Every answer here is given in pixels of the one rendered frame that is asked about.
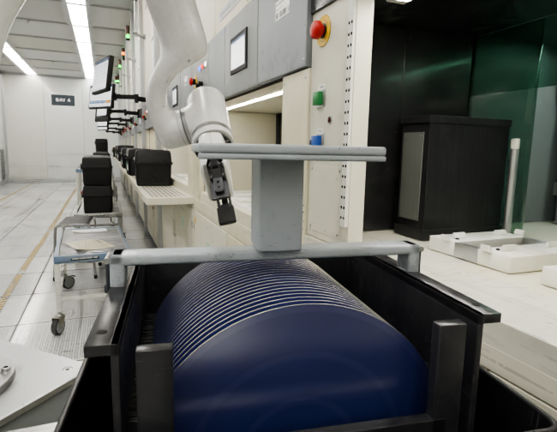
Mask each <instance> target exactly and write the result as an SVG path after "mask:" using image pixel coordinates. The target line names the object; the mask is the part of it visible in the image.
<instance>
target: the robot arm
mask: <svg viewBox="0 0 557 432"><path fill-rule="evenodd" d="M145 1H146V4H147V7H148V10H149V13H150V16H151V17H152V20H153V25H154V26H155V29H156V32H157V35H158V37H159V41H160V44H161V54H160V57H159V60H158V62H157V64H156V66H155V68H154V70H153V72H152V74H151V76H150V78H149V81H148V83H147V91H146V104H147V111H148V114H149V117H150V119H151V122H152V125H153V128H154V132H155V133H156V136H157V137H158V140H159V142H160V144H161V145H162V146H163V147H165V148H168V149H174V148H179V147H185V146H187V145H191V144H195V143H201V142H205V143H234V140H233V135H232V131H231V124H230V120H229V116H228V111H227V108H226V103H225V97H224V95H223V94H222V93H221V92H220V91H219V90H218V89H216V88H214V87H198V88H196V89H195V90H194V91H193V92H192V93H191V94H190V95H189V97H188V100H187V106H186V107H184V108H182V109H180V110H176V111H173V110H172V109H171V108H170V106H169V103H168V99H167V91H168V87H169V85H170V84H171V81H172V80H173V79H174V77H175V76H176V75H178V74H179V73H180V72H181V71H183V70H184V69H186V68H187V67H189V66H190V65H192V64H194V63H196V62H198V61H199V60H201V59H202V58H203V57H204V56H205V55H206V54H207V50H208V47H207V38H206V35H205V32H204V28H203V26H202V22H201V17H200V14H199V10H198V8H197V4H196V1H195V0H145ZM25 2H26V0H0V62H1V58H2V54H3V48H4V45H5V42H6V39H7V37H8V34H9V30H10V28H11V27H12V24H13V22H14V20H15V18H16V16H17V15H18V13H19V11H20V10H21V7H22V6H23V4H24V3H25ZM200 168H201V175H202V178H203V182H204V184H205V187H206V191H207V195H208V198H209V200H210V201H217V204H218V208H217V214H218V219H219V225H220V226H222V225H230V224H234V223H236V222H237V219H236V215H235V209H234V206H233V205H232V202H231V197H232V196H233V195H234V193H233V184H232V176H231V166H230V161H229V160H228V159H200ZM219 200H222V204H221V205H220V201H219ZM228 200H229V202H228ZM14 378H15V361H14V359H13V358H12V357H10V356H9V355H7V354H5V353H2V352H0V393H1V392H2V391H3V390H4V389H6V388H7V387H8V386H9V385H10V383H11V382H12V381H13V380H14Z"/></svg>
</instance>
